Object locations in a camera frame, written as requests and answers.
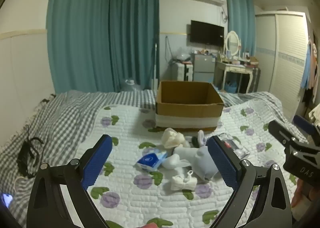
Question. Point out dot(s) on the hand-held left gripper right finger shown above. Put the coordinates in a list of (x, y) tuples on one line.
[(222, 163)]

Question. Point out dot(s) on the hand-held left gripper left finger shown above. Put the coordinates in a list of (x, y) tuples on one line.
[(97, 160)]

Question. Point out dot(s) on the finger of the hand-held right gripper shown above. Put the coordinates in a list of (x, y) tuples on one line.
[(281, 132), (303, 124)]

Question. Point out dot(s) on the clear plastic packet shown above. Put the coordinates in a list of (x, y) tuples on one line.
[(236, 146)]

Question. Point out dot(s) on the light grey garment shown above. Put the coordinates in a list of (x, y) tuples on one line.
[(200, 160)]

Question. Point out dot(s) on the white sock bundle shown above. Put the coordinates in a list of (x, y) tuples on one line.
[(183, 180)]

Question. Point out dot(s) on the blue tissue packet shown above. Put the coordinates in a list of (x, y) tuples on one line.
[(149, 161)]

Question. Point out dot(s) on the cream sock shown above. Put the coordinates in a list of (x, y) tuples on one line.
[(171, 137)]

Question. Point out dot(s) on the cardboard box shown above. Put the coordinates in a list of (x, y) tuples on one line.
[(186, 112)]

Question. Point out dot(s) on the person's right hand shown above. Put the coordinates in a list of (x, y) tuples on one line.
[(300, 194)]

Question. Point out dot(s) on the white floral quilt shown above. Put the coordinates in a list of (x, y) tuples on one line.
[(130, 188)]

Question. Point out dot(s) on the grey checked bed sheet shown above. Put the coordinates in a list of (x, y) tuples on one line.
[(62, 122)]

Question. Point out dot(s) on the hanging clothes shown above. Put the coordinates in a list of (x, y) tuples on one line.
[(311, 67)]

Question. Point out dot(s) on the white wardrobe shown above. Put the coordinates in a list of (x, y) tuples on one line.
[(280, 57)]

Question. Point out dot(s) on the white dressing table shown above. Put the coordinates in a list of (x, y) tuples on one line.
[(233, 72)]

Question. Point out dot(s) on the clear water jug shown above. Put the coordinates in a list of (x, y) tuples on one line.
[(131, 84)]

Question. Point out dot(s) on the small grey fridge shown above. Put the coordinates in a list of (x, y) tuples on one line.
[(203, 67)]

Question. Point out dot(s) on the smartphone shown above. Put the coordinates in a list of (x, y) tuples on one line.
[(6, 199)]

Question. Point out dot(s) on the white suitcase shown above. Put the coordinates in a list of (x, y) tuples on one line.
[(183, 71)]

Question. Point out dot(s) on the oval white mirror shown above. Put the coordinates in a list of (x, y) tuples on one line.
[(232, 42)]

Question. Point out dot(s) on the metal stand pole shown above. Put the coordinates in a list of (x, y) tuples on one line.
[(155, 62)]

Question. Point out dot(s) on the narrow teal curtain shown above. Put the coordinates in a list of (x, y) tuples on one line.
[(241, 25)]

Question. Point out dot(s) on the white plastic bag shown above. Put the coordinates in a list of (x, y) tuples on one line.
[(182, 54)]

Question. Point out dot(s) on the wide teal curtain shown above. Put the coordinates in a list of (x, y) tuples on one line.
[(100, 32)]

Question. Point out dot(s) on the black wall television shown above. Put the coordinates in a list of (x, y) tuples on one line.
[(207, 33)]

